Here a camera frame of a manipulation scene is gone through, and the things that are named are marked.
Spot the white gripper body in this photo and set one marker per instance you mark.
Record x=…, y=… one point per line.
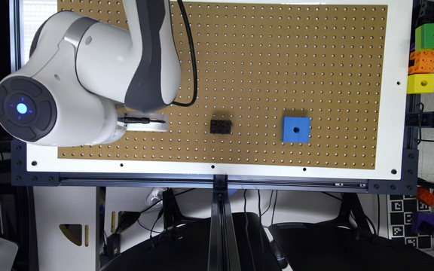
x=145, y=122

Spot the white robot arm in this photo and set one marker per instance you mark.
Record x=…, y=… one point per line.
x=87, y=82

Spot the black brick block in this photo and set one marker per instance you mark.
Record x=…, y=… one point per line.
x=222, y=127

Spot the orange brick block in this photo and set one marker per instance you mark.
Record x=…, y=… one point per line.
x=421, y=62

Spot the red-orange block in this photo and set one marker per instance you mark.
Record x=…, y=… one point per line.
x=425, y=196

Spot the purple block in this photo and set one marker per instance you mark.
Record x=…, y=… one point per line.
x=422, y=223

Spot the white table board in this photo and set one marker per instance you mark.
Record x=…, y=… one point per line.
x=393, y=86

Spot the brown perforated pegboard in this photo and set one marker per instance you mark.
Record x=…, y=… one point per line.
x=256, y=64

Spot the blue cube with hole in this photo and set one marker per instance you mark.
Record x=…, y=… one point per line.
x=295, y=129

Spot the black-white fiducial marker sheet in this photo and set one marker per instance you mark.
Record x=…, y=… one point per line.
x=400, y=210

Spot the yellow cube with hole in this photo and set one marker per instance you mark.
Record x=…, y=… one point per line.
x=420, y=83

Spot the green cube with hole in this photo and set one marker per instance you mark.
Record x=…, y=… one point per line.
x=424, y=37

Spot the black brick on shelf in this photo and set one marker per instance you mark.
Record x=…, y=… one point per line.
x=423, y=13

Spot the dark aluminium table frame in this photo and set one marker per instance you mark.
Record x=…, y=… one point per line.
x=71, y=200

